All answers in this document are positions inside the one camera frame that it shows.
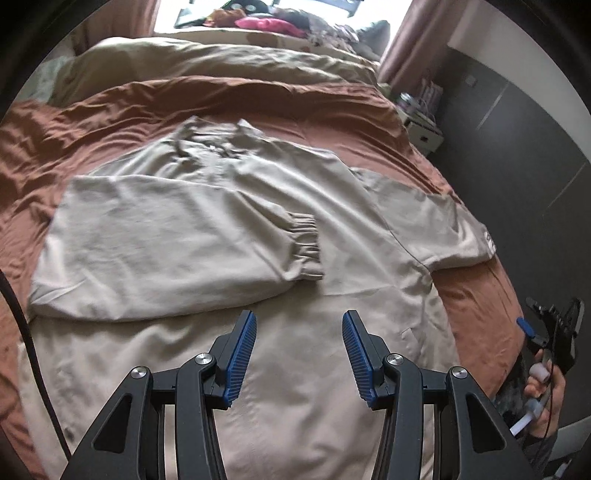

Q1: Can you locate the person's right hand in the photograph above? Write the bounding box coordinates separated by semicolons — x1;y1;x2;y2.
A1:
523;362;567;435

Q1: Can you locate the white nightstand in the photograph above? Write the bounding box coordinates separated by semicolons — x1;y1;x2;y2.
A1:
401;110;445;156

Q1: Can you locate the thick black cable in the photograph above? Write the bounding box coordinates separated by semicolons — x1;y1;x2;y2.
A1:
0;271;71;459

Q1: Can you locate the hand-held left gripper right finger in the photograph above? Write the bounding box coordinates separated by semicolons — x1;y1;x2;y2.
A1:
342;310;539;480

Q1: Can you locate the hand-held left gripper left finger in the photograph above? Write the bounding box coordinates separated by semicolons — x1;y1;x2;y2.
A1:
60;310;257;480

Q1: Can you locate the beige jacket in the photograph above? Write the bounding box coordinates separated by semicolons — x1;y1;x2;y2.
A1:
18;115;497;480

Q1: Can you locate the pink-brown curtain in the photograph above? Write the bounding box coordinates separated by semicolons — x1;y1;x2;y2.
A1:
133;0;160;38
378;0;462;89

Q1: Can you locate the person's right forearm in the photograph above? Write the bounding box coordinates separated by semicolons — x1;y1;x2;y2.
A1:
519;425;571;480

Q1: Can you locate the orange-brown cloth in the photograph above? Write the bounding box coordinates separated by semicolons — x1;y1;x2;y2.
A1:
207;8;242;27

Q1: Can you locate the patterned cloth pile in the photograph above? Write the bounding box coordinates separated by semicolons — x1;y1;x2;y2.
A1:
302;22;366;48

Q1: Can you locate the beige duvet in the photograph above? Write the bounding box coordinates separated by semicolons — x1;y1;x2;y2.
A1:
34;28;384;100

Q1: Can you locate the pale green cloth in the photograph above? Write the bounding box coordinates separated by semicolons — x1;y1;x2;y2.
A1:
28;58;70;103

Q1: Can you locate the dark grey cloth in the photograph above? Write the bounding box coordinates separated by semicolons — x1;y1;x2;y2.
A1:
359;20;391;62

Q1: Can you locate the pink cloth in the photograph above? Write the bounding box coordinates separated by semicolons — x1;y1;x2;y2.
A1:
235;17;306;38

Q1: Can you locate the brown bed blanket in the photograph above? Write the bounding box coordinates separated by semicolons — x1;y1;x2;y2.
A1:
0;76;529;480

